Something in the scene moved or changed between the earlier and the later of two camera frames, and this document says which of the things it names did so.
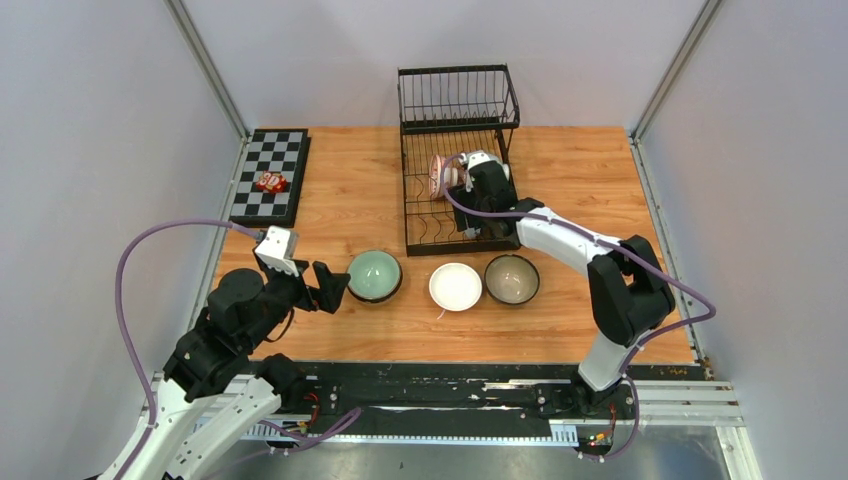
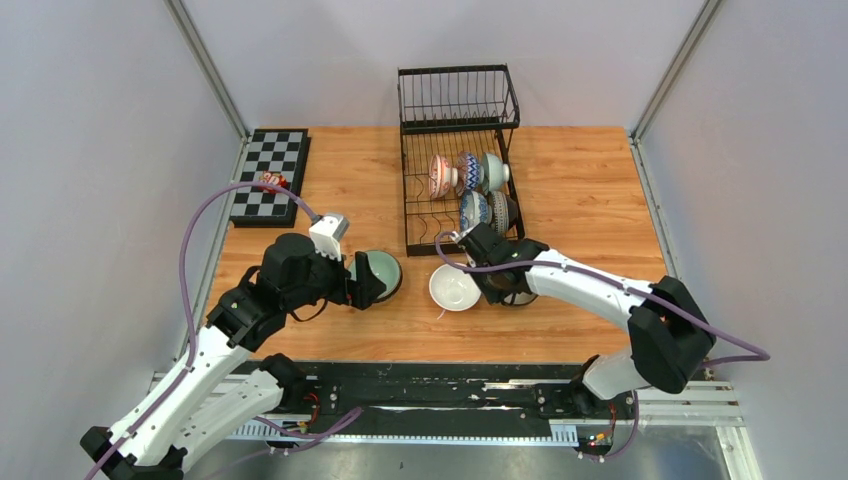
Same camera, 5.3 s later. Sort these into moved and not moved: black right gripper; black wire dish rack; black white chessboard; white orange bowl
Moved: black right gripper
Not moved: white orange bowl; black white chessboard; black wire dish rack
